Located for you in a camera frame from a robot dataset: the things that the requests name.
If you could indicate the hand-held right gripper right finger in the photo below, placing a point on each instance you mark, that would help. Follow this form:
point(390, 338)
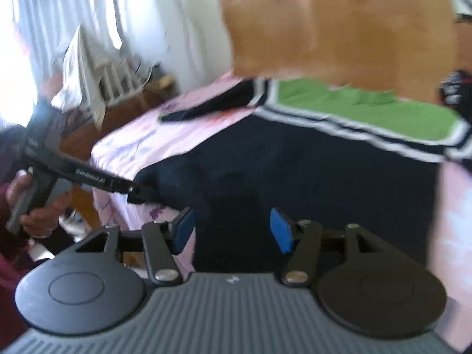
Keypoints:
point(282, 233)

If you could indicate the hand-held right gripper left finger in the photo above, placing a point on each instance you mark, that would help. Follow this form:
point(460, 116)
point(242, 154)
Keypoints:
point(183, 230)

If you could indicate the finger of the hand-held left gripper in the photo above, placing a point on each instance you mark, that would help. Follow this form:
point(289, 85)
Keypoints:
point(142, 193)

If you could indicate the navy and green striped sweater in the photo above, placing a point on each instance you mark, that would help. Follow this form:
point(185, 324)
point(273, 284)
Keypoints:
point(313, 162)

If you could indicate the person's left hand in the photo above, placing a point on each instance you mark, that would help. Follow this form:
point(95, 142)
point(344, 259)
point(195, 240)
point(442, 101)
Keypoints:
point(40, 219)

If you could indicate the pink deer print bedsheet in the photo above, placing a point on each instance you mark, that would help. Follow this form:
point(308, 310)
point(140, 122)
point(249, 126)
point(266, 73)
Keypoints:
point(147, 132)

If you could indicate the dotted grey cloth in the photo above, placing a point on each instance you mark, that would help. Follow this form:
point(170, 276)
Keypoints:
point(84, 77)

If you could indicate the brown wooden nightstand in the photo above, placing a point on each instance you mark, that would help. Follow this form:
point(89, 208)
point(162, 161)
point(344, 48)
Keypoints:
point(118, 112)

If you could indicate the white router with antennas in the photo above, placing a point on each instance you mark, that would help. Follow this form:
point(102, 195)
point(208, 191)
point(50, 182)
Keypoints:
point(118, 79)

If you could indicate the white curtain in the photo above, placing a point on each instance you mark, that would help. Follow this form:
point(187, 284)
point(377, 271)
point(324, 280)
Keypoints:
point(62, 14)

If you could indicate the person's maroon clothing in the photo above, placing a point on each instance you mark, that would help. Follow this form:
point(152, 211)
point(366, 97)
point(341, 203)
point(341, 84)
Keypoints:
point(9, 284)

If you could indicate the wood grain panel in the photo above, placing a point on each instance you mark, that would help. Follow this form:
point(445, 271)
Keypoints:
point(339, 25)

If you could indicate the dark patterned cloth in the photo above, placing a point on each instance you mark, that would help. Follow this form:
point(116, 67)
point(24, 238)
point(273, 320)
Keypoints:
point(455, 90)

